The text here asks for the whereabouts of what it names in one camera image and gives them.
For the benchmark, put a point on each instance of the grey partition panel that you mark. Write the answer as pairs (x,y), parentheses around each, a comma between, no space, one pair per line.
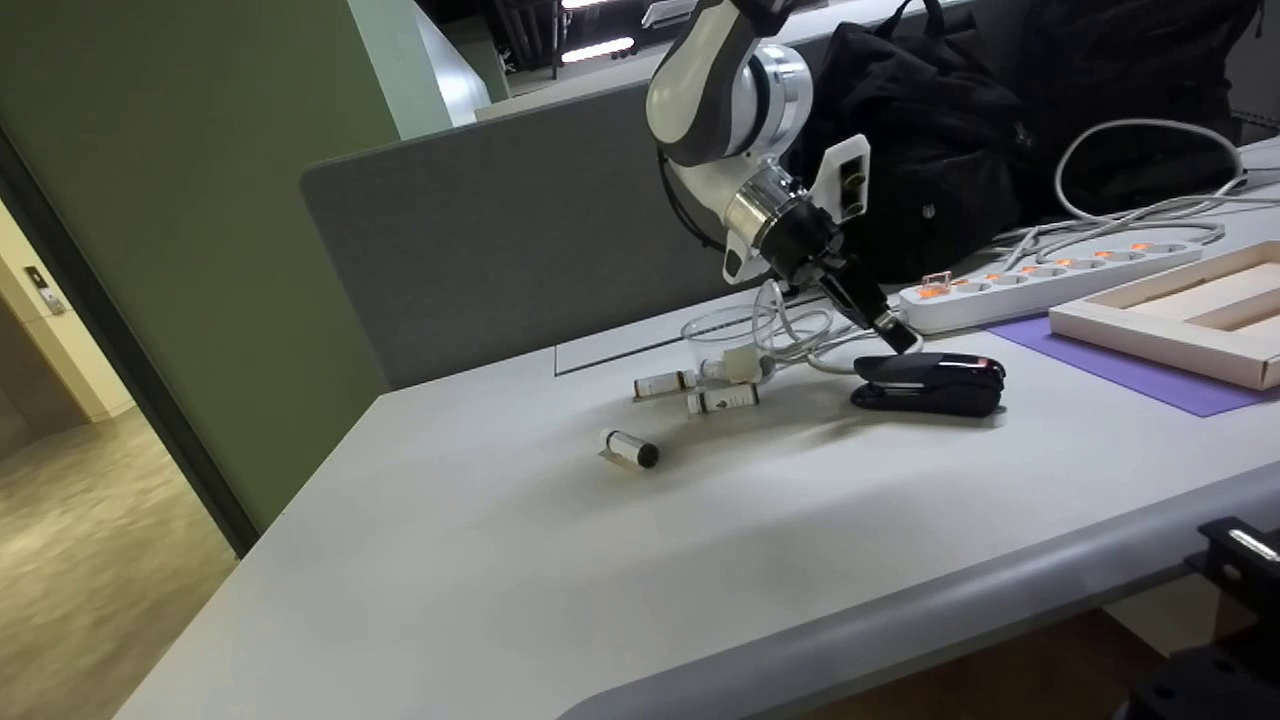
(504,240)

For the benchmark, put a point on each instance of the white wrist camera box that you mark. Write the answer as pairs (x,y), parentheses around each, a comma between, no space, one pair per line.
(844,176)

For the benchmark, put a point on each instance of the black fabric chair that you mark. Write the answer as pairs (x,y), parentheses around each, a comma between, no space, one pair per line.
(1134,80)

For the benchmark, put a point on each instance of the light wooden tray frame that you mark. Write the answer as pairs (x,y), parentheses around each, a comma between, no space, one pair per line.
(1172,326)

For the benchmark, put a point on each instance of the black camera clamp mount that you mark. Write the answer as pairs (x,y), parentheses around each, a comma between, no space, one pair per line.
(1223,626)

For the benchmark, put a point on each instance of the purple paper sheet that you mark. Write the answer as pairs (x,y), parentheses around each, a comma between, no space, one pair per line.
(1144,377)

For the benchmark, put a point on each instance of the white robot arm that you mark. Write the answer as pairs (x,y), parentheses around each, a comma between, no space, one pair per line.
(713,93)

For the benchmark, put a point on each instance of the white power strip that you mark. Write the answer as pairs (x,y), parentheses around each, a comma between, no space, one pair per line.
(1026,287)

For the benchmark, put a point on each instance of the small white cylinder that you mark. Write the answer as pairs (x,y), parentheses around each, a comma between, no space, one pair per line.
(724,397)
(663,384)

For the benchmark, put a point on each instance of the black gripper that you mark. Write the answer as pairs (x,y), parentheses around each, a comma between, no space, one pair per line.
(802,240)

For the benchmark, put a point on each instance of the black stapler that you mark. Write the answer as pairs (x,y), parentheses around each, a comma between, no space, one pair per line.
(934,384)

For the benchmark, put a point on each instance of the white cylinder with black cap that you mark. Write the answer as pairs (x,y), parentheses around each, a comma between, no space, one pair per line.
(628,450)

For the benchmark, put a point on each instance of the white plug adapter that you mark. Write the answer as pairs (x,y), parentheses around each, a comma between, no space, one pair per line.
(737,361)

